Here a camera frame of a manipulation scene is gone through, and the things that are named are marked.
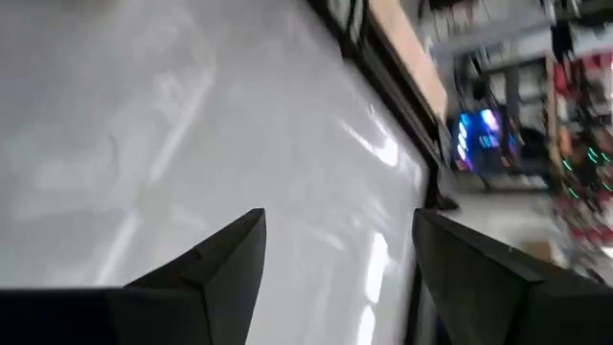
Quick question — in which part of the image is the blue lit screen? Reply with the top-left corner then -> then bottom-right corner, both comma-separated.
452,107 -> 521,173

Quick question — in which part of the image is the white plastic surface sheet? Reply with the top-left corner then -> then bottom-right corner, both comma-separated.
0,0 -> 432,345

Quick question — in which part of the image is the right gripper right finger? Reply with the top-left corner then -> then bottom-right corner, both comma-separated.
411,208 -> 613,345

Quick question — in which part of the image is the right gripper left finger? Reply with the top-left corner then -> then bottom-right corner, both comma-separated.
107,207 -> 268,345

